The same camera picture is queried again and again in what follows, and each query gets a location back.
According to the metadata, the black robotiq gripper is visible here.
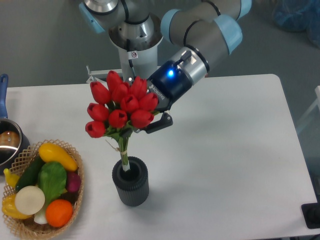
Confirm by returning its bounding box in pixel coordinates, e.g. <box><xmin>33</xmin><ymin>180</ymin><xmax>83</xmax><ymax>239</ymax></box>
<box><xmin>126</xmin><ymin>60</ymin><xmax>193</xmax><ymax>134</ymax></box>

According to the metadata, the red tulip bouquet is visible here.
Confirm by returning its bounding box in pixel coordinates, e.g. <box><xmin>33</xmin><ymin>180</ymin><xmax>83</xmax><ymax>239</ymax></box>
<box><xmin>85</xmin><ymin>70</ymin><xmax>159</xmax><ymax>172</ymax></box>

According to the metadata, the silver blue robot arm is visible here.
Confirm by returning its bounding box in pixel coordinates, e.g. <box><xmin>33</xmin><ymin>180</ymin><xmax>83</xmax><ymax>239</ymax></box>
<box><xmin>79</xmin><ymin>0</ymin><xmax>252</xmax><ymax>133</ymax></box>

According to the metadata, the dark grey ribbed vase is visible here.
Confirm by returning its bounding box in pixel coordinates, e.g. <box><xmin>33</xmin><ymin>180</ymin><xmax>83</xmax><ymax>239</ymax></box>
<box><xmin>112</xmin><ymin>156</ymin><xmax>149</xmax><ymax>207</ymax></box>

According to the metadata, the purple red onion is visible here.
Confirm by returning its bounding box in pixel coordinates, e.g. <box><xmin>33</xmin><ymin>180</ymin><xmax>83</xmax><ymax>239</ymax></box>
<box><xmin>65</xmin><ymin>172</ymin><xmax>82</xmax><ymax>193</ymax></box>

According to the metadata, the yellow squash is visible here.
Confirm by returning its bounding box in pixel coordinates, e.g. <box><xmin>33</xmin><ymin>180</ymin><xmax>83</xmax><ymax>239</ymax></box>
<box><xmin>38</xmin><ymin>142</ymin><xmax>78</xmax><ymax>172</ymax></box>

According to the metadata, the green lettuce leaf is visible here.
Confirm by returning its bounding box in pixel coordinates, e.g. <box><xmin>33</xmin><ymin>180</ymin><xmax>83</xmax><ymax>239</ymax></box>
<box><xmin>38</xmin><ymin>161</ymin><xmax>67</xmax><ymax>207</ymax></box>

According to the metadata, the green cucumber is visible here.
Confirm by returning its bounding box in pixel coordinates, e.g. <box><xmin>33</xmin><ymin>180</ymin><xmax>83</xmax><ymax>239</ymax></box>
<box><xmin>15</xmin><ymin>155</ymin><xmax>45</xmax><ymax>192</ymax></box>

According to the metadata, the orange fruit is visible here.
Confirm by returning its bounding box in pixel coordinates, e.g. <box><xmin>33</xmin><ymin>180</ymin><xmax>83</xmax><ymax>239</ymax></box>
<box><xmin>45</xmin><ymin>199</ymin><xmax>73</xmax><ymax>228</ymax></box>

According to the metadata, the white round radish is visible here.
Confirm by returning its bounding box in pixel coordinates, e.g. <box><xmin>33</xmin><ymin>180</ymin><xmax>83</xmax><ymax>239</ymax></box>
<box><xmin>14</xmin><ymin>185</ymin><xmax>45</xmax><ymax>215</ymax></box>

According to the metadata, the yellow banana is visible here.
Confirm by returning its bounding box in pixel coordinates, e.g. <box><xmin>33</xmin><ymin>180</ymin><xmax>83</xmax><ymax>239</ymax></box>
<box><xmin>3</xmin><ymin>168</ymin><xmax>20</xmax><ymax>189</ymax></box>

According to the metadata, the blue plastic bag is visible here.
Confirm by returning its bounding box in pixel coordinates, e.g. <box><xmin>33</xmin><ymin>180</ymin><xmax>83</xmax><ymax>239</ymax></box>
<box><xmin>271</xmin><ymin>0</ymin><xmax>320</xmax><ymax>48</ymax></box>

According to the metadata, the yellow bell pepper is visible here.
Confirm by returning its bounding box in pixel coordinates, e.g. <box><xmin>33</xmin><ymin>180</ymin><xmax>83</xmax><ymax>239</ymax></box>
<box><xmin>1</xmin><ymin>194</ymin><xmax>32</xmax><ymax>220</ymax></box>

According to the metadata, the woven wicker basket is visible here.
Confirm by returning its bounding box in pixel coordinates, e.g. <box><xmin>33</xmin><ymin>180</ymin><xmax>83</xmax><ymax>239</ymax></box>
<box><xmin>0</xmin><ymin>139</ymin><xmax>85</xmax><ymax>240</ymax></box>

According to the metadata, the black device at table edge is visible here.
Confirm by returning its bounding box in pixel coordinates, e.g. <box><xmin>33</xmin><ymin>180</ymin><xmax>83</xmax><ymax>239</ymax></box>
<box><xmin>301</xmin><ymin>203</ymin><xmax>320</xmax><ymax>229</ymax></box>

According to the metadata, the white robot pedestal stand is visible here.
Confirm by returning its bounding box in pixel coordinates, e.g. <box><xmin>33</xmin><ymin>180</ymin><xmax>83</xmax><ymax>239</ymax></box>
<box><xmin>112</xmin><ymin>42</ymin><xmax>160</xmax><ymax>80</ymax></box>

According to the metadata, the blue handled saucepan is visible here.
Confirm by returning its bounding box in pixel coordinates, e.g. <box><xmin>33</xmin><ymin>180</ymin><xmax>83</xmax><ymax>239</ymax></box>
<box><xmin>0</xmin><ymin>73</ymin><xmax>30</xmax><ymax>176</ymax></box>

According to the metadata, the white frame at right edge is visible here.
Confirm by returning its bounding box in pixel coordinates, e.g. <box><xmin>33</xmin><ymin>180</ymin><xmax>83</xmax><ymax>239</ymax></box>
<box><xmin>295</xmin><ymin>85</ymin><xmax>320</xmax><ymax>135</ymax></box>

